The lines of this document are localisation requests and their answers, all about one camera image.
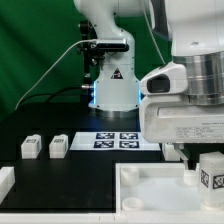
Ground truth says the white square tabletop tray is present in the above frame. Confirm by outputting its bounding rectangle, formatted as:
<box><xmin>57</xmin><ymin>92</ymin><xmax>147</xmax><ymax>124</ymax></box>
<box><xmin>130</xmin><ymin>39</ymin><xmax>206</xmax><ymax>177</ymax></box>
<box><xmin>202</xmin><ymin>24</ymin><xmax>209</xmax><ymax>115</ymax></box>
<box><xmin>115</xmin><ymin>163</ymin><xmax>224</xmax><ymax>224</ymax></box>

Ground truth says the left white obstacle bar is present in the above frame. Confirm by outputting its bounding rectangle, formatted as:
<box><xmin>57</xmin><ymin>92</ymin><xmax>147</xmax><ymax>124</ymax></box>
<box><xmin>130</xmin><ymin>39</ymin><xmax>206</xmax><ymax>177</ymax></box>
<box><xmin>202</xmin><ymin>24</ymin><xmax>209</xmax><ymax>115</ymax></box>
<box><xmin>0</xmin><ymin>167</ymin><xmax>15</xmax><ymax>204</ymax></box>

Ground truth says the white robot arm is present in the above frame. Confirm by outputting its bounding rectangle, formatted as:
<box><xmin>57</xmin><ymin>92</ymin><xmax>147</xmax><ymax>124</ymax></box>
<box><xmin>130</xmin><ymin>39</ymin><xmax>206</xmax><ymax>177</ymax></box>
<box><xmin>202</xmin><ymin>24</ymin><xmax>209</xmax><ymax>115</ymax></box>
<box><xmin>73</xmin><ymin>0</ymin><xmax>224</xmax><ymax>168</ymax></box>

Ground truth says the black cable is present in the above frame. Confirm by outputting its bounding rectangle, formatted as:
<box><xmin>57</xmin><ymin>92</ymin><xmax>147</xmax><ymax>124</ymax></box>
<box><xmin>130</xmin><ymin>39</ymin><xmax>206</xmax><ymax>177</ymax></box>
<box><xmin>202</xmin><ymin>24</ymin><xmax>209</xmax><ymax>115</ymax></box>
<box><xmin>16</xmin><ymin>86</ymin><xmax>84</xmax><ymax>108</ymax></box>

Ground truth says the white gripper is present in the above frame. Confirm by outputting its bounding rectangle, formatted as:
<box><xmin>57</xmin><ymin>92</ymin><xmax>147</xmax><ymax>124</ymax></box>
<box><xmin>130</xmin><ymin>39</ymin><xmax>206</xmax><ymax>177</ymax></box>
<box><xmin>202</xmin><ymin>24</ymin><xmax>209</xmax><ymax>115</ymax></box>
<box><xmin>139</xmin><ymin>94</ymin><xmax>224</xmax><ymax>171</ymax></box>

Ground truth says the white cable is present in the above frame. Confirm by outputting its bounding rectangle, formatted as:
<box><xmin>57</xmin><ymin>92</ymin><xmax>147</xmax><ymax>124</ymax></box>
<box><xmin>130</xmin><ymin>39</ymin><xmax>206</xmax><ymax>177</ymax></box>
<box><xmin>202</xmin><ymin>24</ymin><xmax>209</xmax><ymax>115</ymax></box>
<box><xmin>14</xmin><ymin>39</ymin><xmax>98</xmax><ymax>111</ymax></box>

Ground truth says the white sheet with markers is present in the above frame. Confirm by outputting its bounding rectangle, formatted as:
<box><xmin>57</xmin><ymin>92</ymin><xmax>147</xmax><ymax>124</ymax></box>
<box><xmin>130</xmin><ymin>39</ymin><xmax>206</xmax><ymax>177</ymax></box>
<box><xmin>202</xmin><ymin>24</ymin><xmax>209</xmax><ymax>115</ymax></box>
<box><xmin>70</xmin><ymin>132</ymin><xmax>160</xmax><ymax>151</ymax></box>

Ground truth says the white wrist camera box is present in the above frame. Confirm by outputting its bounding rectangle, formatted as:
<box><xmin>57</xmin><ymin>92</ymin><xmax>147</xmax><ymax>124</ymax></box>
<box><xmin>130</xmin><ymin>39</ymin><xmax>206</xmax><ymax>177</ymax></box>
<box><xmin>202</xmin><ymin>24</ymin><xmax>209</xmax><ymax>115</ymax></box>
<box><xmin>140</xmin><ymin>62</ymin><xmax>188</xmax><ymax>96</ymax></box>

